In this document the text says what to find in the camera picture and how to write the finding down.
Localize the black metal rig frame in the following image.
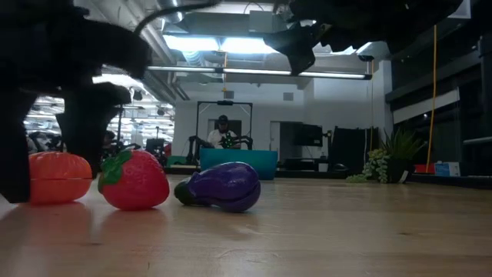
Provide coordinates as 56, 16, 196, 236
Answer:
115, 103, 125, 152
195, 100, 254, 151

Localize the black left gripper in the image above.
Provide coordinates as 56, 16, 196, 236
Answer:
0, 6, 153, 179

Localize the yellow hanging cable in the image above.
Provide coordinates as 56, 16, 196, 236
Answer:
424, 25, 440, 174

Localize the white ceiling box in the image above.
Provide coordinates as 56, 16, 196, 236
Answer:
248, 9, 274, 34

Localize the silver ceiling duct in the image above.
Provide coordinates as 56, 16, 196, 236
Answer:
156, 0, 186, 25

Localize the long ceiling light bar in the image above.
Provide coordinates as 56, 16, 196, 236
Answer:
148, 65, 373, 81

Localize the orange plastic toy orange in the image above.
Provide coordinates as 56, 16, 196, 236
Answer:
28, 151, 94, 205

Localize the green background bin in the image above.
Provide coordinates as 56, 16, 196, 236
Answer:
166, 155, 188, 168

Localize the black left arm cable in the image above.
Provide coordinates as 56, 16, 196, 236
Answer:
133, 1, 221, 35

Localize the purple toy eggplant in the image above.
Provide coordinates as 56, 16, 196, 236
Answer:
173, 161, 262, 214

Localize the person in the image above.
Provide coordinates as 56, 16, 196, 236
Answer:
206, 114, 242, 150

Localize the teal plastic container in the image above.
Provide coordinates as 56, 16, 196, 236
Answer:
199, 148, 279, 182

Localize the blue cardboard box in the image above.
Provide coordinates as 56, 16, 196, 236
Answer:
434, 161, 461, 178

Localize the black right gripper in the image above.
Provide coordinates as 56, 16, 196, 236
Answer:
263, 0, 390, 76

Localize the large red toy strawberry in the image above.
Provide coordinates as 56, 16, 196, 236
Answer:
97, 149, 171, 212

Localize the green potted artificial plant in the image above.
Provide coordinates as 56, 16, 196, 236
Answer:
344, 128, 428, 185

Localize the black wall television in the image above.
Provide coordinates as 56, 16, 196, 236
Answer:
292, 122, 324, 148

